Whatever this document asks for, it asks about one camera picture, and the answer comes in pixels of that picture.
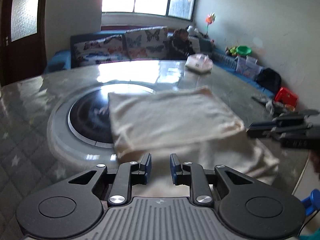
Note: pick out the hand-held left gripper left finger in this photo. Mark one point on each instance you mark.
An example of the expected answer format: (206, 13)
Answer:
(147, 166)

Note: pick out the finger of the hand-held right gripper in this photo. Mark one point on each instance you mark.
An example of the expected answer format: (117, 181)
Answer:
(262, 132)
(265, 125)

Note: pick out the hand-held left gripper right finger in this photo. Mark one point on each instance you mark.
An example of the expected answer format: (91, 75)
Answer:
(173, 167)

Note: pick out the cream fleece garment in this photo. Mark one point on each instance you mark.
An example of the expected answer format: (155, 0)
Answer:
(172, 120)

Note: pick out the grey knitted glove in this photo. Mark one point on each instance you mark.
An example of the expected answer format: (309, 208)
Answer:
(275, 105)

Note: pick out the red plastic stool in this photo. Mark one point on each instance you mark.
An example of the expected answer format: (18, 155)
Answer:
(286, 96)

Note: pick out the black backpack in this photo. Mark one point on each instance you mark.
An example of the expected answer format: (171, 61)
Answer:
(268, 80)

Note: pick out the clear plastic storage box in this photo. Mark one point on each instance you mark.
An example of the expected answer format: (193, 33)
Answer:
(247, 67)

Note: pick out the blue plastic object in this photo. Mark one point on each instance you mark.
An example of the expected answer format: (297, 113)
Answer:
(312, 202)

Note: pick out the round black induction cooktop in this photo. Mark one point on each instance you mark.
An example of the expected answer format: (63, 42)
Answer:
(87, 120)

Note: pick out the green plastic bowl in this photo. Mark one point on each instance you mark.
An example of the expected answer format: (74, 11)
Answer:
(243, 50)

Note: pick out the green yellow plush toy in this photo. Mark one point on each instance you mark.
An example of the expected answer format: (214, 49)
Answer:
(232, 50)

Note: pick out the pink white tissue packet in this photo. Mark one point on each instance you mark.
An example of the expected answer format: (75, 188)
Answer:
(198, 63)

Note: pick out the colourful pinwheel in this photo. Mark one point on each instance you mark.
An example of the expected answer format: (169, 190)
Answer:
(210, 18)

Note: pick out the white plush toy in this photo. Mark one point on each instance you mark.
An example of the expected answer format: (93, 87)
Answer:
(191, 30)

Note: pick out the tall butterfly print cushion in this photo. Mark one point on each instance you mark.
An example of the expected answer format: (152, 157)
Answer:
(147, 42)

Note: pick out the wide butterfly print cushion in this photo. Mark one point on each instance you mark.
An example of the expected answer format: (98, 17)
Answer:
(100, 48)

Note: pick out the blue corner sofa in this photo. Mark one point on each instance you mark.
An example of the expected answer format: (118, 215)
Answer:
(60, 60)

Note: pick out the dark wooden door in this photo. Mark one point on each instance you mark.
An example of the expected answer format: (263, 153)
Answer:
(22, 55)

